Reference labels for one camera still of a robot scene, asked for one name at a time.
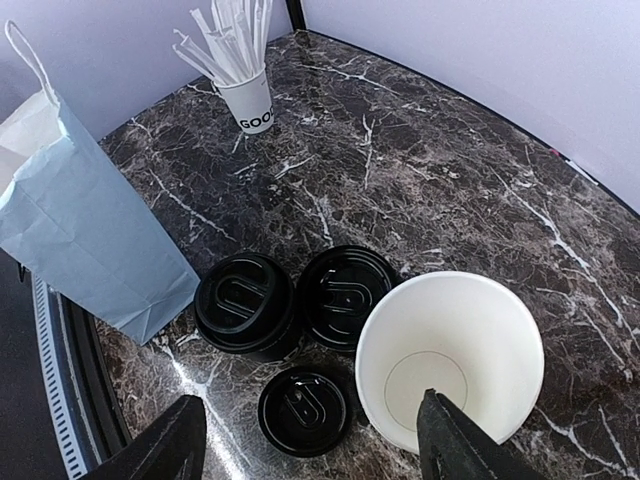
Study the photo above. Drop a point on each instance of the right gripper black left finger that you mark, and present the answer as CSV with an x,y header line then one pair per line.
x,y
172,447

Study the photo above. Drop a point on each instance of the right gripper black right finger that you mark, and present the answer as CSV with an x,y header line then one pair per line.
x,y
452,446

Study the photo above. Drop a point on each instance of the black plastic cup lid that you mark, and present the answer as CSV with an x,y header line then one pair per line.
x,y
243,302

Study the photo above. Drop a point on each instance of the light blue paper bag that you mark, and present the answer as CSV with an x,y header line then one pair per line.
x,y
71,217

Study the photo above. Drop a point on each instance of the black plastic lid on table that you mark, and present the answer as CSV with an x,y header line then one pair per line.
x,y
304,411

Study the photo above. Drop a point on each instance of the stack of black lids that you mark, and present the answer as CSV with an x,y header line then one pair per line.
x,y
338,290

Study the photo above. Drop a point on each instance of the white cup holding straws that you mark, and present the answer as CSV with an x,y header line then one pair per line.
x,y
250,103

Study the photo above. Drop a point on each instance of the bundle of wrapped white straws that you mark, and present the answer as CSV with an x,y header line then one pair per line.
x,y
235,38

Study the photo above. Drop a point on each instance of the black front frame rail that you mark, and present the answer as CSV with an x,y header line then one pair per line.
x,y
95,412

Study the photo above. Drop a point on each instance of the black corner frame post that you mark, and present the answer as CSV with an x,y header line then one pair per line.
x,y
296,14

